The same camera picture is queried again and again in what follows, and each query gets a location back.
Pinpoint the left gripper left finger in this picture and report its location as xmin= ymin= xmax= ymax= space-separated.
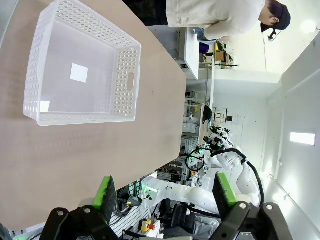
xmin=41 ymin=175 xmax=126 ymax=240

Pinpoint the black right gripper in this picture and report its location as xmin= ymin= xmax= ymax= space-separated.
xmin=208 ymin=137 xmax=225 ymax=151

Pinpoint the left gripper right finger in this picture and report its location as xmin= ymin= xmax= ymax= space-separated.
xmin=212 ymin=172 xmax=293 ymax=240

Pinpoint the white perforated plastic basket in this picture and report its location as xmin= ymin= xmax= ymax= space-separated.
xmin=22 ymin=0 xmax=142 ymax=127

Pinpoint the yellow emergency stop box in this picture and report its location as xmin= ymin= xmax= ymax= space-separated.
xmin=138 ymin=218 xmax=156 ymax=232

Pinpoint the white side table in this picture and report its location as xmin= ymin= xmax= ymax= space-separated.
xmin=184 ymin=26 xmax=201 ymax=81

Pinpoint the person in white sweater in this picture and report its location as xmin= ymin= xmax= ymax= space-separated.
xmin=166 ymin=0 xmax=292 ymax=41

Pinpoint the black cap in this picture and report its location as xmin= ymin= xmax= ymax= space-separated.
xmin=259 ymin=0 xmax=292 ymax=33

